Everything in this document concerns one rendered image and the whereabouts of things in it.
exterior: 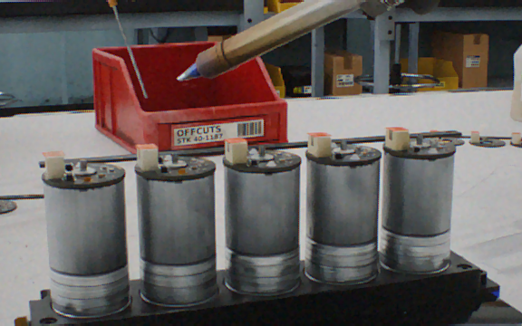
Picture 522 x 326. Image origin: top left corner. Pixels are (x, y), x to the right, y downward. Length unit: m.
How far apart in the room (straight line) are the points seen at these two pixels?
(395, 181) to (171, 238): 0.08
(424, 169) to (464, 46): 4.63
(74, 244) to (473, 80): 4.75
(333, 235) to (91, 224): 0.08
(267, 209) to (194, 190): 0.02
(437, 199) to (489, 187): 0.20
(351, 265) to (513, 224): 0.16
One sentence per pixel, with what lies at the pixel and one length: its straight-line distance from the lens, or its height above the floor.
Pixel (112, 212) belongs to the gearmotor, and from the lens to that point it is 0.26.
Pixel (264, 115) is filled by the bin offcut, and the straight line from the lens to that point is 0.56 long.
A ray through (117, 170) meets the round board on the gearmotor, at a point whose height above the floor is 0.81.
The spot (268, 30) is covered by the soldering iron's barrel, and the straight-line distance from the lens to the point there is 0.23.
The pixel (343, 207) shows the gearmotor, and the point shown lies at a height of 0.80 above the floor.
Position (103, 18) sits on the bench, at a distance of 2.60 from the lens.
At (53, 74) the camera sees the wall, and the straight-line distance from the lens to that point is 4.69.
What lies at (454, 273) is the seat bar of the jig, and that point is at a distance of 0.30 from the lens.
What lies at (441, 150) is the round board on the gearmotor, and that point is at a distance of 0.29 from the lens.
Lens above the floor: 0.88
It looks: 14 degrees down
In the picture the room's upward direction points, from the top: straight up
